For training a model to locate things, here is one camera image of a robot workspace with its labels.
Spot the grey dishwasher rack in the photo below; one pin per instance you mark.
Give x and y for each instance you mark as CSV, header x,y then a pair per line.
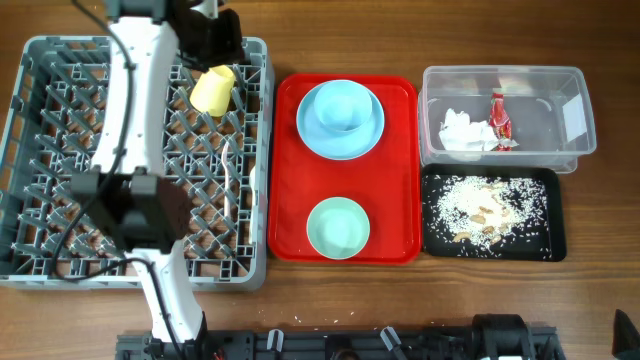
x,y
52,131

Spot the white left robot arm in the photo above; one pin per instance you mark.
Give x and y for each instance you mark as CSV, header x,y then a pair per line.
x,y
125,192

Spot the red snack wrapper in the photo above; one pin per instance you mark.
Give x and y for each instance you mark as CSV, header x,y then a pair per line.
x,y
501,124

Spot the white napkin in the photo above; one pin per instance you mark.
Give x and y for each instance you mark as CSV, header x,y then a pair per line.
x,y
459,133

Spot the red plastic tray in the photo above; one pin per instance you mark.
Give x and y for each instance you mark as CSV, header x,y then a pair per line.
x,y
385,181

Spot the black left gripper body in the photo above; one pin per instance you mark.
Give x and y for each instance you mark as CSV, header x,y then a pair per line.
x,y
212,41

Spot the black plastic tray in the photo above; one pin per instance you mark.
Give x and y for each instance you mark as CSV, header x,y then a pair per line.
x,y
557,237

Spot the light blue plate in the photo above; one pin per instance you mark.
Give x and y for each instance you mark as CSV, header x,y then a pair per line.
x,y
334,145

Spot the light blue small bowl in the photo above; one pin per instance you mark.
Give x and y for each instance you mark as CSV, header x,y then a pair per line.
x,y
343,106

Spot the green bowl with food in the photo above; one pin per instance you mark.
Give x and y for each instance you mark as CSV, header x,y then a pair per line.
x,y
338,228

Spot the spilled rice and food scraps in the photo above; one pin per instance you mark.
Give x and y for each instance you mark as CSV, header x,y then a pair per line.
x,y
484,217

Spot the white plastic spoon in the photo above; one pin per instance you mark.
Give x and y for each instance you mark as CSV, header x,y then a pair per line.
x,y
252,184

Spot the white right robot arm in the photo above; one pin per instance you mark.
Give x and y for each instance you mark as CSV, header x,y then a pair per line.
x,y
625,344

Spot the yellow plastic cup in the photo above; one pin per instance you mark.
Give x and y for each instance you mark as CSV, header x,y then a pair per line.
x,y
212,91

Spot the clear plastic bin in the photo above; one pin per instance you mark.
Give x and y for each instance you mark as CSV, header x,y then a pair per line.
x,y
549,108

